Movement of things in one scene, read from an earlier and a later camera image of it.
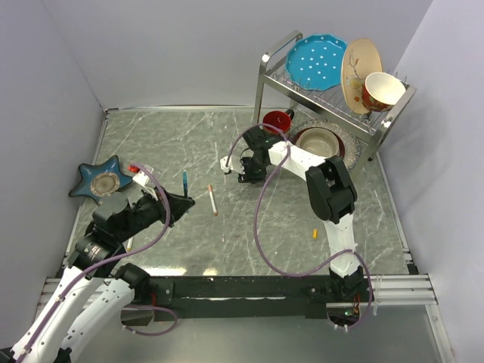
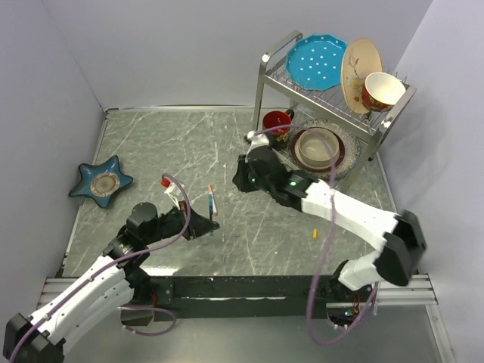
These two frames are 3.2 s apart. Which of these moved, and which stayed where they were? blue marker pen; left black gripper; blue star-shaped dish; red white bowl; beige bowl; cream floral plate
Moved: left black gripper; blue marker pen
Stayed: blue star-shaped dish; beige bowl; red white bowl; cream floral plate
